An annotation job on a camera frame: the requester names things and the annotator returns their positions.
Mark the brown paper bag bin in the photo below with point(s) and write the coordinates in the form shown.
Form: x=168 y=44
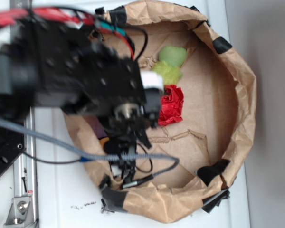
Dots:
x=218 y=126

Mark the aluminium extrusion rail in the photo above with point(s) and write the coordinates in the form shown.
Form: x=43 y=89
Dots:
x=24 y=212

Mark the green fuzzy plush toy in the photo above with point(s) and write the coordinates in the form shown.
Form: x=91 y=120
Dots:
x=171 y=59

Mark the red crumpled paper ball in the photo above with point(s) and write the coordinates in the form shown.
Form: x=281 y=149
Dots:
x=172 y=104

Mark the black octagonal mount plate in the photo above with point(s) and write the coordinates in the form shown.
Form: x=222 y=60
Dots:
x=10 y=145

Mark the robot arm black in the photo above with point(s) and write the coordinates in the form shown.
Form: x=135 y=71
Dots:
x=48 y=64

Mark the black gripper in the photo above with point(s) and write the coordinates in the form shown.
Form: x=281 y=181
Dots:
x=128 y=100

